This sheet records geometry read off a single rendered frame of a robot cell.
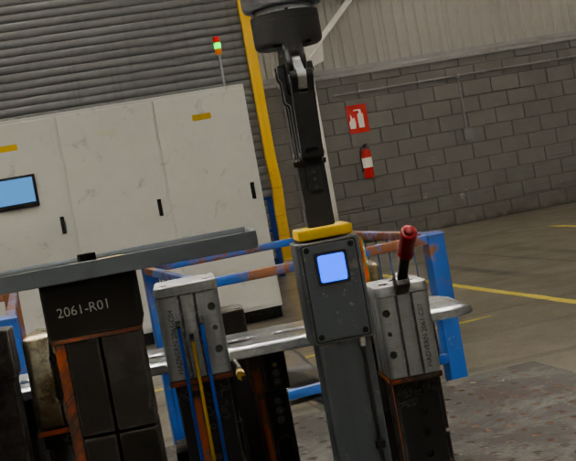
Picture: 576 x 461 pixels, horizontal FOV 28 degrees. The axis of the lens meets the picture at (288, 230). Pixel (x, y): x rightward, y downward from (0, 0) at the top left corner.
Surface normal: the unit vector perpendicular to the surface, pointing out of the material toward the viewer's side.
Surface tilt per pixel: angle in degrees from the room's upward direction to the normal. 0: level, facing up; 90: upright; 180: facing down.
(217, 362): 90
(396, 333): 90
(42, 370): 90
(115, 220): 90
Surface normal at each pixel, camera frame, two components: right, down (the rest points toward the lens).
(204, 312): 0.10, 0.04
